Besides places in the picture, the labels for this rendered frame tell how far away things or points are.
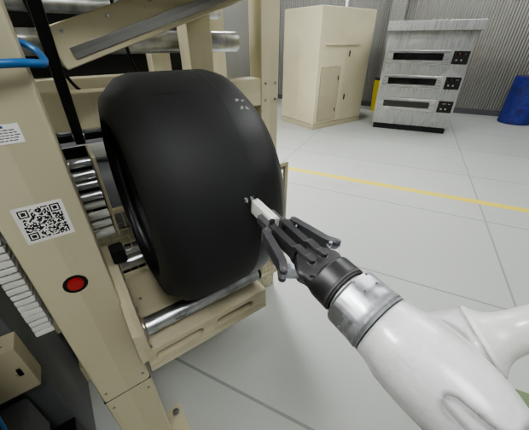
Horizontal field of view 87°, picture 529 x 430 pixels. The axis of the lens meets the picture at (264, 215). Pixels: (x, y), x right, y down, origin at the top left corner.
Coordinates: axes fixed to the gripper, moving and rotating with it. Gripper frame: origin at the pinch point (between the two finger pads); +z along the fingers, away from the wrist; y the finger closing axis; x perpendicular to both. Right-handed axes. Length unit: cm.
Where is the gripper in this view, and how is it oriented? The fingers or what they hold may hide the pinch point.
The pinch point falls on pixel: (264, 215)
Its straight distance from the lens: 52.0
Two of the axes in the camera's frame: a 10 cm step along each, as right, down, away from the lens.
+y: -8.1, 3.1, -4.9
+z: -5.8, -5.4, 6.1
